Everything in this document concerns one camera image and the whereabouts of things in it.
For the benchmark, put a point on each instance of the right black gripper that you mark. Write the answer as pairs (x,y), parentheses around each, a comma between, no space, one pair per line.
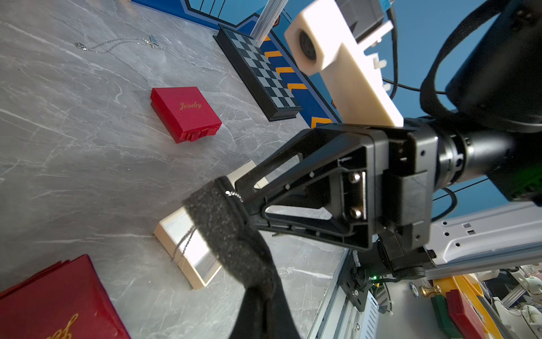
(359,187)

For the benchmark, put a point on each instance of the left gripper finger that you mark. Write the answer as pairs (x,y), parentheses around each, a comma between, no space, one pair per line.
(264,316)

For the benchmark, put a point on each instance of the cream box base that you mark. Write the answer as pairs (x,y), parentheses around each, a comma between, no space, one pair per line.
(186,247)

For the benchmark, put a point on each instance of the red jewelry box lid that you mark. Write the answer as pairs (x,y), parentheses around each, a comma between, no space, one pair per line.
(185,113)

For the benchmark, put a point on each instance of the red jewelry box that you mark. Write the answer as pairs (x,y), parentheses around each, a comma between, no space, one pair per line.
(65,300)

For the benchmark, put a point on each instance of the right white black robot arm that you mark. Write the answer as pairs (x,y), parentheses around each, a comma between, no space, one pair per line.
(483,96)

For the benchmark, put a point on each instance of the black white chessboard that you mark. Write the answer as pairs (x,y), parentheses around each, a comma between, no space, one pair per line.
(259,76)

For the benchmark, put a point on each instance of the aluminium front rail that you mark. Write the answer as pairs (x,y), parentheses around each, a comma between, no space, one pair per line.
(349,312)

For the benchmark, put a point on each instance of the right aluminium corner post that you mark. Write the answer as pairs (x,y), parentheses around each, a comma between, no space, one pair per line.
(267,19)

